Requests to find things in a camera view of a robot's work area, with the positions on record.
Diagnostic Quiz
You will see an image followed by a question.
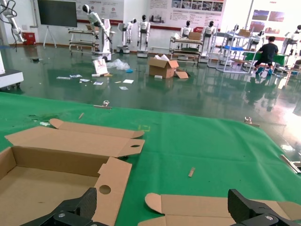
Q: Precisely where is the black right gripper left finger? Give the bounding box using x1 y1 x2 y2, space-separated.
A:
20 187 104 226

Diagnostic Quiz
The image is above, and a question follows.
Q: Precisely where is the clear plastic wrap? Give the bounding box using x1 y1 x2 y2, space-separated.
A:
107 58 131 71

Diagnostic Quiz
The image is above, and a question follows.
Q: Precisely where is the open brown cardboard box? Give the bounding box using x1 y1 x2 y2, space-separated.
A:
137 193 301 226
0 118 146 226

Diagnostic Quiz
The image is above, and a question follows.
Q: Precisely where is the green table cloth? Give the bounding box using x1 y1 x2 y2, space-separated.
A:
0 91 301 226

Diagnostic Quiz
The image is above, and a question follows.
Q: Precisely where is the white metal shelf rack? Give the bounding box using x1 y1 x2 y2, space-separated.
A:
215 30 256 74

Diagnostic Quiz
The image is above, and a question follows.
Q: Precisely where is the large info wall poster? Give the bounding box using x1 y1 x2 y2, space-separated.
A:
148 0 226 31

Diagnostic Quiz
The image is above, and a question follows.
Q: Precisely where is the photo wall poster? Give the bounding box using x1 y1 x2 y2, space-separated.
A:
250 9 286 40

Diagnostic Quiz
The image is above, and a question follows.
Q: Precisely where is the white paper bag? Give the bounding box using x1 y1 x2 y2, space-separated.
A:
92 58 109 77

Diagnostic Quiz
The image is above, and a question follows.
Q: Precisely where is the white humanoid robot bent forward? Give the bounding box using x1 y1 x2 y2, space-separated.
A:
117 18 137 55

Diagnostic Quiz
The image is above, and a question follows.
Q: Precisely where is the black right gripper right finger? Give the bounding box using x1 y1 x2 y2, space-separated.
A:
227 188 301 226

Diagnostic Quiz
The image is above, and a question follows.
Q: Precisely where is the green covered table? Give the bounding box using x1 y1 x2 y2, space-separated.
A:
243 52 291 68

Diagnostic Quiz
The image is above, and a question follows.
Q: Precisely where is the logo wall banner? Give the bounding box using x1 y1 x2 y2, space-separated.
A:
76 0 124 24

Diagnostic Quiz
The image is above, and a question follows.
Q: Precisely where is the large open cardboard carton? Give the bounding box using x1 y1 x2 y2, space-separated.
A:
147 54 190 80

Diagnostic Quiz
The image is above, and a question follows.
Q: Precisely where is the person in black shirt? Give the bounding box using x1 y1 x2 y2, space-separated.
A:
254 36 279 76

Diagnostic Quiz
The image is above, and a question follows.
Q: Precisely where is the white humanoid on wheeled base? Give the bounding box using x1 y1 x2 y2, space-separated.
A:
82 4 112 63

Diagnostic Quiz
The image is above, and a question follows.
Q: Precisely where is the white machine base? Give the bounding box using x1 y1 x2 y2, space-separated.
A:
0 48 24 90

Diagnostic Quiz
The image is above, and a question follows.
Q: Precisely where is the red cabinet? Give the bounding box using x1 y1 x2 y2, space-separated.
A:
22 32 37 46

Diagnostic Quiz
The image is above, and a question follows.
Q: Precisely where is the black display board on stand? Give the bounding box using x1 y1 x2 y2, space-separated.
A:
37 0 78 49

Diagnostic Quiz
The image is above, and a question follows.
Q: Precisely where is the white humanoid robot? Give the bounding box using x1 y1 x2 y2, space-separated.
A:
250 30 265 51
180 20 194 39
137 14 151 58
229 23 242 38
199 20 217 64
282 24 301 56

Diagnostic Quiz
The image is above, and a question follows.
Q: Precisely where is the white shelf cart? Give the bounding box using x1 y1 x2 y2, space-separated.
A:
68 27 100 52
169 36 204 63

